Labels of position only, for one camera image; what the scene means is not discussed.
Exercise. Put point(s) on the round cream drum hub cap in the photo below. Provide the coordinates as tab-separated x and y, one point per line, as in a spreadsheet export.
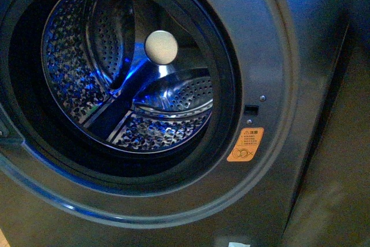
161	47

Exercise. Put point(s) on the perforated steel drum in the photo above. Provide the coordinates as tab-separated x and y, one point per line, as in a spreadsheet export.
98	73

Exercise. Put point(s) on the grey front-load washing machine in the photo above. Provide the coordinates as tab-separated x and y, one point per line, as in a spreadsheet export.
286	50

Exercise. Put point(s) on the orange warning sticker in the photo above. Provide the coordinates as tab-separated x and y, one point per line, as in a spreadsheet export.
247	145

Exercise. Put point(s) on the black rubber door gasket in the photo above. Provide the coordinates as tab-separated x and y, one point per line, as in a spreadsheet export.
46	130

